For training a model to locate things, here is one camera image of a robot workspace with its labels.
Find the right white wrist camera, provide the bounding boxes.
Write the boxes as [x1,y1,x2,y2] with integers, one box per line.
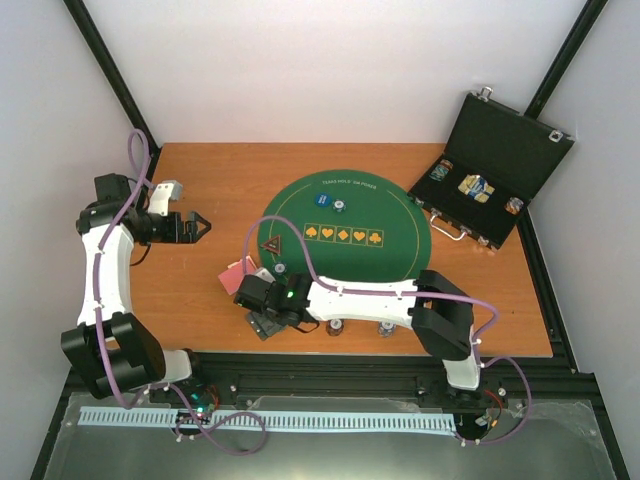
[252,267,275,283]

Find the blue small blind button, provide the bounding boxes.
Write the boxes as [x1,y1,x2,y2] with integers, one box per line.
[314,193,332,207]

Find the chips in case left slot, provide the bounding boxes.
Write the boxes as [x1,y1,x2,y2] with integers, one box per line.
[429,159,453,182]

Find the black red poker chip stack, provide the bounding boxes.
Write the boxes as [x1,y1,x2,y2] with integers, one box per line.
[326,319,345,337]

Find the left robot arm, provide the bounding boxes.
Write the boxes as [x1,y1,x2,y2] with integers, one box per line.
[61,173,211,403]

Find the round green poker mat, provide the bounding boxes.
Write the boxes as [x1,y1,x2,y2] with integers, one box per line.
[263,169,432,283]

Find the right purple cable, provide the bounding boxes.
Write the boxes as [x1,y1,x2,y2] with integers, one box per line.
[247,215,534,447]

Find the chips in case right slot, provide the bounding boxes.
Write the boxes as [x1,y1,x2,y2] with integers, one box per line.
[504,197,524,216]

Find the yellow playing card box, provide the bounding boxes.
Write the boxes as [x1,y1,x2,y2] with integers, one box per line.
[227,255,258,273]

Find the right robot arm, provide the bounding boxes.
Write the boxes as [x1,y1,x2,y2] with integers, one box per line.
[234,270,480,391]

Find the purple cable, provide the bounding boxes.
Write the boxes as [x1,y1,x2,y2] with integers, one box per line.
[247,215,534,447]
[97,129,269,456]

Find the black poker case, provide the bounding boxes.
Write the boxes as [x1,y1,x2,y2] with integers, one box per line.
[408,87,575,249]

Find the red-backed playing card deck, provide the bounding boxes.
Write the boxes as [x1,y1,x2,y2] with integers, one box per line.
[218,268,247,295]

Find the black aluminium frame rail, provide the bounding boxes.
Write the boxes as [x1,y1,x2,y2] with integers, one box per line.
[64,349,599,416]

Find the black triangular all-in marker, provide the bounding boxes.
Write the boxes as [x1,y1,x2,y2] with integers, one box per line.
[260,235,282,256]

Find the light blue cable duct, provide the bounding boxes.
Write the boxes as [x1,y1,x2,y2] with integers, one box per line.
[77,406,456,436]

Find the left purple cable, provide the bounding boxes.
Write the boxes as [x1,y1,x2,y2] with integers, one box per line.
[97,129,269,456]

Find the chips in case slot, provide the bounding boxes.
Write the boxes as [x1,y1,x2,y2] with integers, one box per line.
[504,197,524,216]
[429,159,453,182]

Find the light blue poker chip stack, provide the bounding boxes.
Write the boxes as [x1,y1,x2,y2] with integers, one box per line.
[377,322,396,338]

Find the blue card deck in case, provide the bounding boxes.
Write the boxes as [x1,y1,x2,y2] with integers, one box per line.
[458,174,495,204]

